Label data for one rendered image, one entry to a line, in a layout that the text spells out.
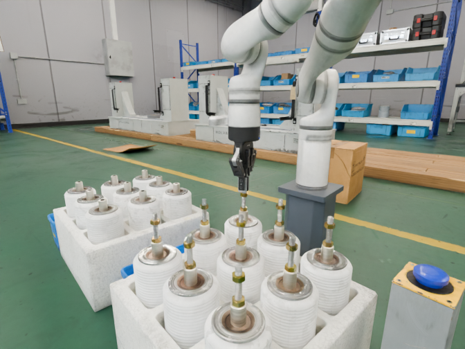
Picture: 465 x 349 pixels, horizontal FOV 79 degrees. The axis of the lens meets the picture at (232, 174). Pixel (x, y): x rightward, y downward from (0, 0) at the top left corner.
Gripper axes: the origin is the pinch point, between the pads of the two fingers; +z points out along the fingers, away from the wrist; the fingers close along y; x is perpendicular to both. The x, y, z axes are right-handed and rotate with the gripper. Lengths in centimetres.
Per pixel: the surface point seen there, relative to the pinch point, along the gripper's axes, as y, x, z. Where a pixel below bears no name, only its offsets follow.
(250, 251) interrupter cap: -13.6, -7.0, 9.7
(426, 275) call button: -22.2, -34.4, 2.1
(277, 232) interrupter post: -6.1, -10.4, 8.2
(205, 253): -15.0, 2.7, 11.5
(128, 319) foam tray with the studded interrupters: -29.3, 11.6, 19.8
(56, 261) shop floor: -6, 68, 35
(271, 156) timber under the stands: 184, 44, 31
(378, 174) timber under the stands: 157, -42, 32
